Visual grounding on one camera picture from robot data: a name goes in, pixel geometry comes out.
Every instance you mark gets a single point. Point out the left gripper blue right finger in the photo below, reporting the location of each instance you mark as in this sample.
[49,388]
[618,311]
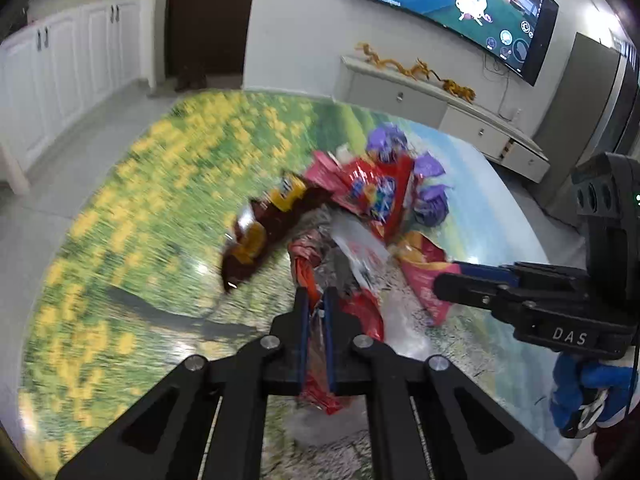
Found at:
[427,419]

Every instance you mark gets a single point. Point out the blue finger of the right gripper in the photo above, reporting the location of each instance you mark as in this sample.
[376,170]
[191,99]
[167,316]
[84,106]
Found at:
[495,291]
[487,272]

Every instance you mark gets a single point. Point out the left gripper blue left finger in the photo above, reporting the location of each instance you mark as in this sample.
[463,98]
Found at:
[205,419]

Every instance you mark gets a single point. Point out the pink snack bag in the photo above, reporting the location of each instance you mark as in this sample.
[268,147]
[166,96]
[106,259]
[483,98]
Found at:
[421,261]

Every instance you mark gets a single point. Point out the purple wrapper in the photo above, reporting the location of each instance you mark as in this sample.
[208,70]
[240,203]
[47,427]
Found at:
[430,194]

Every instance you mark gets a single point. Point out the white red snack bag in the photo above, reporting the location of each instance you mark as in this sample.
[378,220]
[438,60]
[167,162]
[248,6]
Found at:
[341,253]

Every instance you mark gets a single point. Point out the dark brown chip bag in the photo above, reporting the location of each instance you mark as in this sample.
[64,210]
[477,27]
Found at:
[264,222]

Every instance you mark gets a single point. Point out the blue gloved right hand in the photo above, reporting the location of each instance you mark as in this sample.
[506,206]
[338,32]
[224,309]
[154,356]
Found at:
[593,393]

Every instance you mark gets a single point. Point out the white tv cabinet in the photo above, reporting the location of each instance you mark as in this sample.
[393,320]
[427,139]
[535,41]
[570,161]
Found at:
[364,85]

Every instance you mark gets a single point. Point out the printed landscape folding table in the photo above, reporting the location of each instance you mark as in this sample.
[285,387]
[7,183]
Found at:
[135,287]

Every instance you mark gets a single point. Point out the yellow dragon figurine right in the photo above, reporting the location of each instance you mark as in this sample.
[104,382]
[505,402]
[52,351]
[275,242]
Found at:
[455,89]

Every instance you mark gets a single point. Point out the yellow dragon figurine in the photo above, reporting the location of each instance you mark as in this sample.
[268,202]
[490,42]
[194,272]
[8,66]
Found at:
[374,58]
[421,71]
[455,89]

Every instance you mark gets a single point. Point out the grey refrigerator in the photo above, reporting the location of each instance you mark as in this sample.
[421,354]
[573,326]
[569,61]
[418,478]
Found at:
[595,109]

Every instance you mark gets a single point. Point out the yellow dragon figurine middle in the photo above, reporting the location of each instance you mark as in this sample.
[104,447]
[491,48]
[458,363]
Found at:
[421,71]

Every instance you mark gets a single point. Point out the yellow dragon figurine left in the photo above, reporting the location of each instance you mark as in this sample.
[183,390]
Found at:
[374,58]

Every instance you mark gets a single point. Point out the pair of shoes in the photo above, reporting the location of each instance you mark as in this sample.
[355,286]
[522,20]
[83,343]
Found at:
[190,82]

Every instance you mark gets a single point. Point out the dark brown entrance door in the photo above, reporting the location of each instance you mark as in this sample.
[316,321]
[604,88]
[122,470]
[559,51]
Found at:
[206,36]

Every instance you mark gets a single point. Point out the wall mounted television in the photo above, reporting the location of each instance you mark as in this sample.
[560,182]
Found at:
[465,5]

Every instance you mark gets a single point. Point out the white wall cupboard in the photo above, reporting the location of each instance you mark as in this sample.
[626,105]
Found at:
[59,59]

